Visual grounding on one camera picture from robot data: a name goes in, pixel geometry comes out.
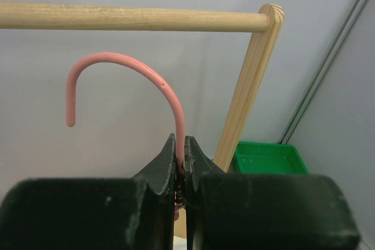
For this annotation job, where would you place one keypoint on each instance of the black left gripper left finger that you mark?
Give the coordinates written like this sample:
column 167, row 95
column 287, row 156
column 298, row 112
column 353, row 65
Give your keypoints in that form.
column 94, row 213

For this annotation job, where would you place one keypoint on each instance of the green plastic tray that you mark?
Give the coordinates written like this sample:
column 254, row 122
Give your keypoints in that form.
column 268, row 158

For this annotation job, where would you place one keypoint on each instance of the pink wire hanger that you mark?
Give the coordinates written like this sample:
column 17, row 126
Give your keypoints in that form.
column 134, row 103

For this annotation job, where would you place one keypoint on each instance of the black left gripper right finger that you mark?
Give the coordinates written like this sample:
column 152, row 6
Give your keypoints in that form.
column 263, row 211

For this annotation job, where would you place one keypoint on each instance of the white t shirt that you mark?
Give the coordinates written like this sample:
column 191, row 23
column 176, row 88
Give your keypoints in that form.
column 179, row 243

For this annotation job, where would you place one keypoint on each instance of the wooden clothes rack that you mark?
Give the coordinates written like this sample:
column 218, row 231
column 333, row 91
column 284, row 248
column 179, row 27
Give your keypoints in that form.
column 214, row 62

